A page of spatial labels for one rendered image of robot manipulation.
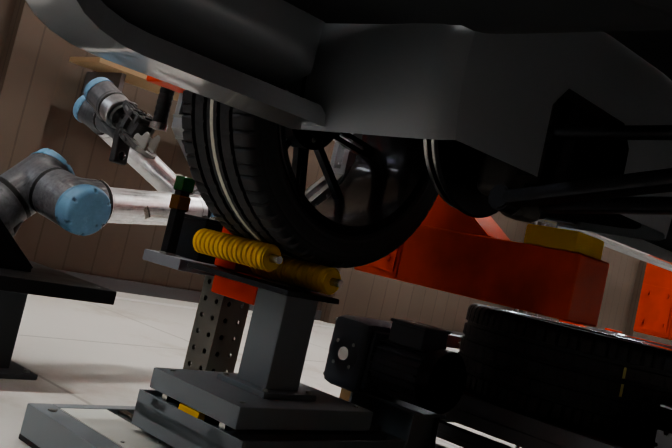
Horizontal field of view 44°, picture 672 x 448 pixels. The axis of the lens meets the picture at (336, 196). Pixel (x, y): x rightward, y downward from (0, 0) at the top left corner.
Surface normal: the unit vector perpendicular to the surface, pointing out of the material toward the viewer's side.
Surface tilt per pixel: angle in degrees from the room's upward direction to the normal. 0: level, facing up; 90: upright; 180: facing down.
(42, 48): 90
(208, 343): 90
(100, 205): 102
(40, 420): 90
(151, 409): 90
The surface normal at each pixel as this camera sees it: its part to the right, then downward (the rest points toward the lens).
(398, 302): 0.72, 0.12
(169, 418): -0.67, -0.21
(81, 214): 0.73, 0.35
